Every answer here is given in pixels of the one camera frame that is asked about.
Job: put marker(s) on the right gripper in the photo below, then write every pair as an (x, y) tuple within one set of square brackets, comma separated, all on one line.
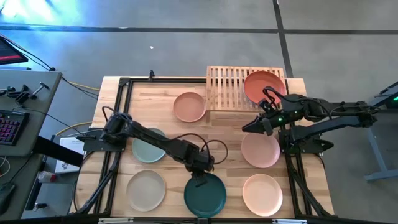
[(286, 115)]

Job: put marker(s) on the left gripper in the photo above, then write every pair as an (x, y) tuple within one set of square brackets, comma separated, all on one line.
[(200, 160)]

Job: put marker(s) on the dark green plate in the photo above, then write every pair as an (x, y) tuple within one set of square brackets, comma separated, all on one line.
[(205, 199)]

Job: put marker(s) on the dusty pink plate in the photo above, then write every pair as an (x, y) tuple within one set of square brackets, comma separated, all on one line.
[(260, 151)]

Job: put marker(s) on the orange-red plate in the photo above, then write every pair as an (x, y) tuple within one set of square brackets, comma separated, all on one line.
[(258, 82)]

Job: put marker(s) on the beige grey plate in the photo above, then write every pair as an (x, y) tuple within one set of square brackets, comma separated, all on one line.
[(146, 190)]

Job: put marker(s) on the sage green plate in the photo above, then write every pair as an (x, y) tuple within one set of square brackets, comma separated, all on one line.
[(146, 152)]

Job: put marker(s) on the light peach plate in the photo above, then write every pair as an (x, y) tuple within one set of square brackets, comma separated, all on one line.
[(262, 195)]

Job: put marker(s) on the salmon tan plate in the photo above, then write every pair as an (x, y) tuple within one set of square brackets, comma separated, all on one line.
[(189, 107)]

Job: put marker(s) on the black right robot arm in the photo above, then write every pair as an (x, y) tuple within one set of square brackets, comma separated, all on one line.
[(342, 109)]

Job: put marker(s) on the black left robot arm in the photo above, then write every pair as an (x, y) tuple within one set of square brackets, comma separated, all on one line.
[(149, 133)]

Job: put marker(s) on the wooden slatted shelf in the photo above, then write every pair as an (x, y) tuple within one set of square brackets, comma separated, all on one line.
[(224, 90)]

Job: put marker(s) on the blue-grey metal stand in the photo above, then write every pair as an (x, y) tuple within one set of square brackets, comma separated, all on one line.
[(377, 146)]

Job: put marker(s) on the black device with green light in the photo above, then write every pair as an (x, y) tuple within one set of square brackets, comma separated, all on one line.
[(390, 99)]

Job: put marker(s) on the white cardboard box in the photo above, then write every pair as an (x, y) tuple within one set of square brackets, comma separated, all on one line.
[(73, 144)]

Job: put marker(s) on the small red-capped bottle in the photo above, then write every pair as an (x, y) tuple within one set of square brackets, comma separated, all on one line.
[(46, 177)]

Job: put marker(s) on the small black cylinder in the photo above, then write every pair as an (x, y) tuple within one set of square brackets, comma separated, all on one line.
[(40, 206)]

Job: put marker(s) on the grey side desk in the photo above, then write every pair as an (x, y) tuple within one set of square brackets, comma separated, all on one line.
[(40, 109)]

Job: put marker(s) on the black computer mouse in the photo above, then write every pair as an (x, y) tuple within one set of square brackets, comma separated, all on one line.
[(6, 196)]

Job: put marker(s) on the backlit black keyboard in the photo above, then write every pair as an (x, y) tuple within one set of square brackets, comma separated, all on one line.
[(12, 127)]

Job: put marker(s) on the black bench clamp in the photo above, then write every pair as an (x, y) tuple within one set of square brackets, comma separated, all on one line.
[(21, 95)]

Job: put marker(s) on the dark computer monitor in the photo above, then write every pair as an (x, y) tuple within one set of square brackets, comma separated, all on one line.
[(9, 53)]

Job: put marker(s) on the black aluminium table frame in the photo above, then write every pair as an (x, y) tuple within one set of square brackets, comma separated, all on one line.
[(196, 80)]

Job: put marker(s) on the small black frame knob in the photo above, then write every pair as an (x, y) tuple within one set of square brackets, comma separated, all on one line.
[(151, 74)]

